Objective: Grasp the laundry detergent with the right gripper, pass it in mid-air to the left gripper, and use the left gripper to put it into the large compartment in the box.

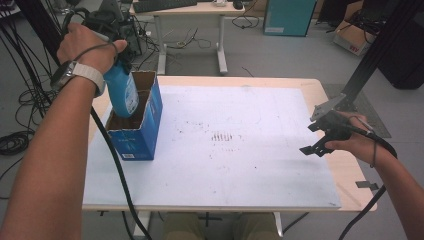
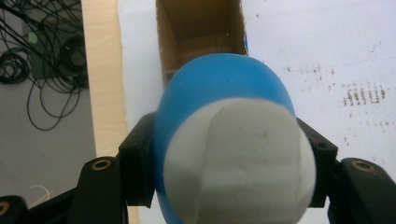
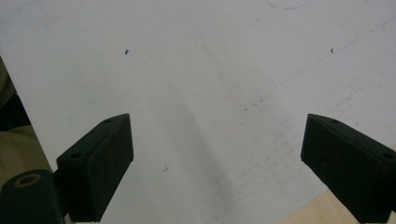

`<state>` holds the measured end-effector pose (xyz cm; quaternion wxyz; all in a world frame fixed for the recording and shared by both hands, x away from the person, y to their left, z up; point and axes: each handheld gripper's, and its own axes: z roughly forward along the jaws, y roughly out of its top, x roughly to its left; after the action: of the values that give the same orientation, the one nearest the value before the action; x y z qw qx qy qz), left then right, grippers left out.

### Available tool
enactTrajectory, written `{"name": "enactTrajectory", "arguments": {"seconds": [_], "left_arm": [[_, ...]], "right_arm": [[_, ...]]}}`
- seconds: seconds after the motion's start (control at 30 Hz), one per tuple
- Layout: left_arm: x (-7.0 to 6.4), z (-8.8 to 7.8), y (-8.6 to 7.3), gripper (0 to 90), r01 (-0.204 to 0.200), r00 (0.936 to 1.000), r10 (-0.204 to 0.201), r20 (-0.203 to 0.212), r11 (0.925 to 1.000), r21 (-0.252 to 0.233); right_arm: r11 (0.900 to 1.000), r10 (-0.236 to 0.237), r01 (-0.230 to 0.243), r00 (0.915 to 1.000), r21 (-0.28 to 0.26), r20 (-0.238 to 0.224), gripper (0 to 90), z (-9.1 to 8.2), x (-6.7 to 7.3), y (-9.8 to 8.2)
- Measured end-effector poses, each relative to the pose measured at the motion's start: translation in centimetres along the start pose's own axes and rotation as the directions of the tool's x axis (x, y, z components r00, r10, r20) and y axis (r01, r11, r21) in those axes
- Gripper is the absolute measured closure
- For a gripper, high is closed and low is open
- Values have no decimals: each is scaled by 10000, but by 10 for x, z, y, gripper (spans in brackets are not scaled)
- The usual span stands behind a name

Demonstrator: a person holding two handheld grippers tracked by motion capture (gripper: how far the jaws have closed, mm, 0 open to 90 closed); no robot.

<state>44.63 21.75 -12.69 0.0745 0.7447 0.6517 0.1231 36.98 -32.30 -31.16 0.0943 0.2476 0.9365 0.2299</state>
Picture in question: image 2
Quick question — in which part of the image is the blue bottle with white cap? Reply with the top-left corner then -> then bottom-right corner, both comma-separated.
152,52 -> 318,224

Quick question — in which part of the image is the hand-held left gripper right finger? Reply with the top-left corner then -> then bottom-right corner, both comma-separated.
295,117 -> 339,209

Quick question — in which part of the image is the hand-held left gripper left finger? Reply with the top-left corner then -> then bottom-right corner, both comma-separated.
118,111 -> 157,209

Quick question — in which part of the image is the bundle of black floor cables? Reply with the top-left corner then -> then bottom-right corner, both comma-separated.
0,0 -> 90,132

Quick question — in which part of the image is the cardboard box with blue outside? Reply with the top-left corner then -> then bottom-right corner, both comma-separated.
155,0 -> 249,87

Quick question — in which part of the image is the white table mat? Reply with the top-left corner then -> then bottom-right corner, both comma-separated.
116,0 -> 396,224

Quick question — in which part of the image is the dark floor plate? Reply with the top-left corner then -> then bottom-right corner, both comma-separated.
29,27 -> 88,80

